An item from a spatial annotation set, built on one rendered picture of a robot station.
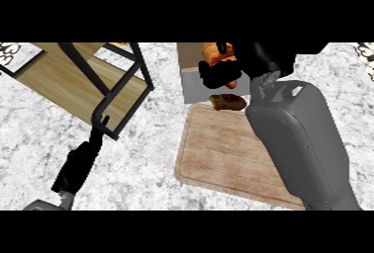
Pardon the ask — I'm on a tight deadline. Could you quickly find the cardboard box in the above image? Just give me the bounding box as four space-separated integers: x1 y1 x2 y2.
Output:
177 42 253 106

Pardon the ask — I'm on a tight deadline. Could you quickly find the orange croissant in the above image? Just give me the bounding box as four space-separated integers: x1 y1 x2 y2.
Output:
200 42 242 90

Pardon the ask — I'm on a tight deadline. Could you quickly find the dark brown bread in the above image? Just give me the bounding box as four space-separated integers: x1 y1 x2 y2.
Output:
209 93 249 112

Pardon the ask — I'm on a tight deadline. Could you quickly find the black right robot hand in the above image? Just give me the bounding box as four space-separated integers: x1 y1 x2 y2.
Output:
197 42 329 90

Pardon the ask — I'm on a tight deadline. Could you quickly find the black-framed wooden tiered shelf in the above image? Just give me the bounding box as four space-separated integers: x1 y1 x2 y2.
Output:
0 42 157 141

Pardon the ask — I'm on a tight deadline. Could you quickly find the wooden cutting board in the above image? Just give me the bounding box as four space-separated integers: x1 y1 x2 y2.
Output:
175 102 310 211

